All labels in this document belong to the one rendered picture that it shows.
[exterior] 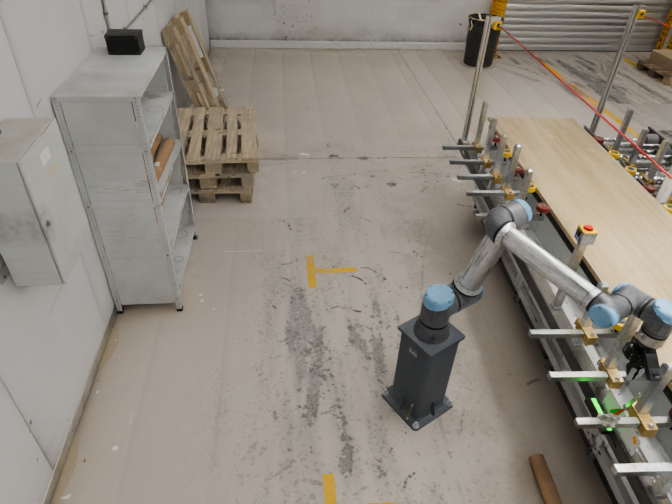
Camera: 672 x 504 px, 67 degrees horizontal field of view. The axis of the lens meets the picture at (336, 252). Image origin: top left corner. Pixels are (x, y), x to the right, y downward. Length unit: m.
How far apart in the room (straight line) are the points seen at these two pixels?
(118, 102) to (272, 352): 1.74
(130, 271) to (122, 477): 1.29
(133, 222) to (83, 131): 0.61
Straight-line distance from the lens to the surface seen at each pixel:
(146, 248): 3.47
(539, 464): 3.10
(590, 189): 3.79
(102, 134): 3.11
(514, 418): 3.32
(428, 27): 9.65
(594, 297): 2.04
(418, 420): 3.13
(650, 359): 2.21
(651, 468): 2.17
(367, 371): 3.33
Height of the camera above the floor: 2.57
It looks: 38 degrees down
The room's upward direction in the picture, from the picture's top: 3 degrees clockwise
